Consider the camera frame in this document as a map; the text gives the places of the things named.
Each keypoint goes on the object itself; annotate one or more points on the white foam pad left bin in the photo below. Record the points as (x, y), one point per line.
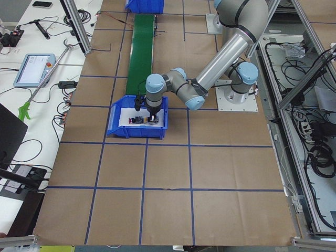
(127, 113)

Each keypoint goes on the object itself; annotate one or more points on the blue left plastic bin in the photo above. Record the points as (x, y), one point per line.
(135, 131)

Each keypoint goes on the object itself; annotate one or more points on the green conveyor belt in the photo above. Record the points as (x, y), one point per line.
(140, 63)

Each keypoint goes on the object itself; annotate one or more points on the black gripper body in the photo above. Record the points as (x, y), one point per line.
(153, 111)

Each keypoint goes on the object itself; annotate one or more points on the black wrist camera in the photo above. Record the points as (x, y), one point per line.
(139, 101)

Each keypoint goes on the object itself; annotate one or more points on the black power adapter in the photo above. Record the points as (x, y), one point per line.
(70, 84)

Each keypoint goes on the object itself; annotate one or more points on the red push button switch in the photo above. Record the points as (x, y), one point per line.
(138, 120)

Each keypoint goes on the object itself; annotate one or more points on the teach pendant tablet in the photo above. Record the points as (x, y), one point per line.
(33, 70)

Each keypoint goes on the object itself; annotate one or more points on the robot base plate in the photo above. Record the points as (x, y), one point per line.
(212, 23)
(230, 101)

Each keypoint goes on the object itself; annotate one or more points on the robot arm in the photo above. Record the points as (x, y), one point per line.
(220, 19)
(248, 19)

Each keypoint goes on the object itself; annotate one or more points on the blue right plastic bin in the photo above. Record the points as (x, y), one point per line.
(145, 6)

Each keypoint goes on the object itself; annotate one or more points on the green handled reach grabber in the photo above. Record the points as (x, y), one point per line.
(23, 110)

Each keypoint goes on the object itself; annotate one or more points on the blue plastic bin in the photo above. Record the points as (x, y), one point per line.
(135, 131)
(145, 6)

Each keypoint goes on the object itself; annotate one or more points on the aluminium frame post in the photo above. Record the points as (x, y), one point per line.
(72, 14)

